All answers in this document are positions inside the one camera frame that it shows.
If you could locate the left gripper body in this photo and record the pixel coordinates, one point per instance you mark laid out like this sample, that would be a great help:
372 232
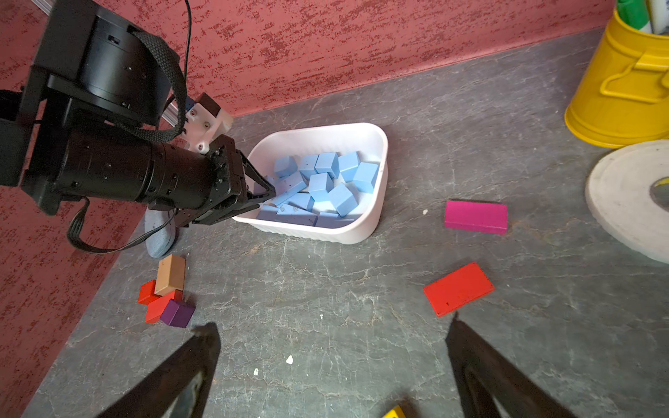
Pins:
236 188

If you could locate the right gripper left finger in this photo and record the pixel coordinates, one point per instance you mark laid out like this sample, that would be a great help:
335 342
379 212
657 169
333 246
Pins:
180 386

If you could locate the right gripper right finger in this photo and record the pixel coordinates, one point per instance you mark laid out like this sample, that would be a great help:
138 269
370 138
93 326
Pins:
485 379

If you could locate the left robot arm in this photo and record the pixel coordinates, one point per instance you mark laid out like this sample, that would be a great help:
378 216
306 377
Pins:
105 114

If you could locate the purple cube block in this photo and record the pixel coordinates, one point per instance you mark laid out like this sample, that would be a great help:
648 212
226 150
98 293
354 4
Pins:
177 314

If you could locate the long red block left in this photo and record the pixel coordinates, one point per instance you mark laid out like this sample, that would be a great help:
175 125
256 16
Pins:
155 309

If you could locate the white plastic tray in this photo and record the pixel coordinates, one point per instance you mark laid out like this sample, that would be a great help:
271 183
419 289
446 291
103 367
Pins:
369 140

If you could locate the red block right cluster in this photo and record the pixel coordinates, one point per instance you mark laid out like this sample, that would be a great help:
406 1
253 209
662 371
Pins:
457 289

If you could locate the striped yellow block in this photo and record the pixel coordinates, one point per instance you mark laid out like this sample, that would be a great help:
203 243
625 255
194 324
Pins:
396 412

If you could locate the small red block left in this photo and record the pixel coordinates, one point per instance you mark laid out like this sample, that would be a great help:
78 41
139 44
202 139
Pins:
147 293

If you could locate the tan wooden block left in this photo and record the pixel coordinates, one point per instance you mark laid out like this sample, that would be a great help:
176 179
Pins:
171 275

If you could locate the magenta flat block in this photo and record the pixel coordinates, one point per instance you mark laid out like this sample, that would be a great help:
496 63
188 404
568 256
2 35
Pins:
476 217

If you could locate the white tape roll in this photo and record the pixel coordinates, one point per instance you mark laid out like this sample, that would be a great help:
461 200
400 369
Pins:
618 193

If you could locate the yellow pen holder can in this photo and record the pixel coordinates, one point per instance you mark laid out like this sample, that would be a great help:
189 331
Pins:
622 98

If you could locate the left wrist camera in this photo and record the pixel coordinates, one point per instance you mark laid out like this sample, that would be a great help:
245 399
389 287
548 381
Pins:
205 121

